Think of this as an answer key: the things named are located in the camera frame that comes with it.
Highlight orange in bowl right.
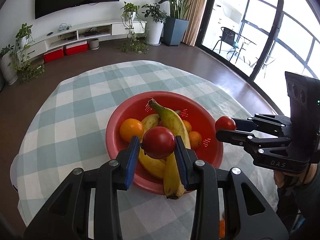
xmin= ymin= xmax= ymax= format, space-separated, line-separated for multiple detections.
xmin=188 ymin=131 xmax=202 ymax=150

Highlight red storage box left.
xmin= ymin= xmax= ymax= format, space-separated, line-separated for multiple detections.
xmin=43 ymin=47 xmax=65 ymax=63

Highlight bushy plant white pot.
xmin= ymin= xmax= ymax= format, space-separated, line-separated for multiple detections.
xmin=142 ymin=3 xmax=167 ymax=46

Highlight black balcony chair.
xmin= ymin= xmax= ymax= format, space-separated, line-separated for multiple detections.
xmin=212 ymin=27 xmax=245 ymax=62

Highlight right hand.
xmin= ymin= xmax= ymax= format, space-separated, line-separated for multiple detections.
xmin=273 ymin=164 xmax=318 ymax=188

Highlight white tv console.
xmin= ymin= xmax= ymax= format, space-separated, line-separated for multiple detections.
xmin=27 ymin=19 xmax=146 ymax=61

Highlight beige curtain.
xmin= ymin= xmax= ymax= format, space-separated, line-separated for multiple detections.
xmin=182 ymin=0 xmax=207 ymax=46

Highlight red tomato large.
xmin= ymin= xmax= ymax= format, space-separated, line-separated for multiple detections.
xmin=140 ymin=126 xmax=176 ymax=159

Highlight trailing vine plant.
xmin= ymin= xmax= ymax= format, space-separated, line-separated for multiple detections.
xmin=120 ymin=2 xmax=148 ymax=54
xmin=10 ymin=23 xmax=44 ymax=84

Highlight top yellow banana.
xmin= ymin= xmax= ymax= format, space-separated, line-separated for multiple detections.
xmin=148 ymin=98 xmax=191 ymax=149

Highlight small grey pot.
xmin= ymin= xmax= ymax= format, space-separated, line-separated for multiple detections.
xmin=88 ymin=38 xmax=99 ymax=50

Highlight trailing vine plant right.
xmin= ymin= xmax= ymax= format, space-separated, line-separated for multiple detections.
xmin=120 ymin=2 xmax=148 ymax=54

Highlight trailing vine plant left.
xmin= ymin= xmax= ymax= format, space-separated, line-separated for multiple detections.
xmin=10 ymin=23 xmax=44 ymax=84

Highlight red plastic bowl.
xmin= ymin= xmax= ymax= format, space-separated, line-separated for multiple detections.
xmin=106 ymin=91 xmax=223 ymax=194

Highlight checkered green white tablecloth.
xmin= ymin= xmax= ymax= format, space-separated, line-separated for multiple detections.
xmin=10 ymin=60 xmax=279 ymax=240

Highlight tall plant blue pot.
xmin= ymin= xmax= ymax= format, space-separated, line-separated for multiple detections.
xmin=159 ymin=0 xmax=190 ymax=46

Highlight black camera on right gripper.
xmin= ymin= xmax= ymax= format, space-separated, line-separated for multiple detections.
xmin=285 ymin=72 xmax=319 ymax=134

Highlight red storage box right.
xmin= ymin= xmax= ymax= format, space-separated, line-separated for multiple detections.
xmin=65 ymin=41 xmax=88 ymax=56

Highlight ribbed white pot plant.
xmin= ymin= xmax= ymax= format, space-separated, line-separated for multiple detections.
xmin=1 ymin=45 xmax=18 ymax=86

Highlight red storage box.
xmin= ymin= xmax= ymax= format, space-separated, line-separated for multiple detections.
xmin=65 ymin=41 xmax=88 ymax=56
xmin=43 ymin=47 xmax=65 ymax=63

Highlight orange in bowl left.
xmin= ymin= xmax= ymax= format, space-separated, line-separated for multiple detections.
xmin=119 ymin=118 xmax=144 ymax=142

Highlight orange in bowl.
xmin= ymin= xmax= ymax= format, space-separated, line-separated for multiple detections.
xmin=119 ymin=118 xmax=144 ymax=142
xmin=188 ymin=131 xmax=202 ymax=150

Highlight red tomato small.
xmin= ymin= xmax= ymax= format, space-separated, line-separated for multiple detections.
xmin=215 ymin=116 xmax=236 ymax=131

